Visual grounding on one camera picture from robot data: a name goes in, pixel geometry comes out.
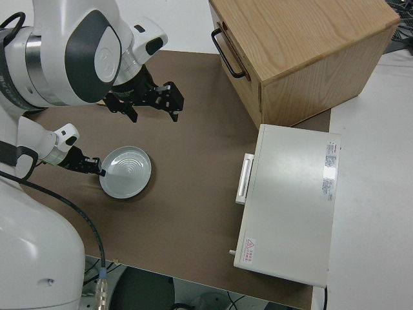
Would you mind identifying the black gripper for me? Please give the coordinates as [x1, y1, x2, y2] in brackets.
[103, 81, 185, 123]
[61, 145, 107, 178]

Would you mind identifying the gray round plate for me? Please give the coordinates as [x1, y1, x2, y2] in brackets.
[98, 146, 152, 200]

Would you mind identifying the brown table mat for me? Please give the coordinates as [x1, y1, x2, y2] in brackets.
[17, 50, 332, 310]

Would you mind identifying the black round base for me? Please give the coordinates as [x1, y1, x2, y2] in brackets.
[109, 267, 177, 310]

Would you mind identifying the white toaster oven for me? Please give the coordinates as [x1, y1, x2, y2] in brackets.
[228, 123, 343, 288]

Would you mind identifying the wooden drawer cabinet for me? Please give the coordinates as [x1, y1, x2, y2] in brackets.
[208, 0, 401, 129]

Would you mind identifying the black cabinet handle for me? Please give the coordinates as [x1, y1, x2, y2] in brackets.
[210, 28, 247, 79]

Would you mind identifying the white toaster oven handle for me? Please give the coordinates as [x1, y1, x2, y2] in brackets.
[234, 153, 256, 205]

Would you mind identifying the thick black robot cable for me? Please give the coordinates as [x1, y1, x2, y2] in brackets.
[0, 170, 109, 310]

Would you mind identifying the black cable bundle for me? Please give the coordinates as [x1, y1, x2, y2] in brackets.
[388, 0, 413, 54]

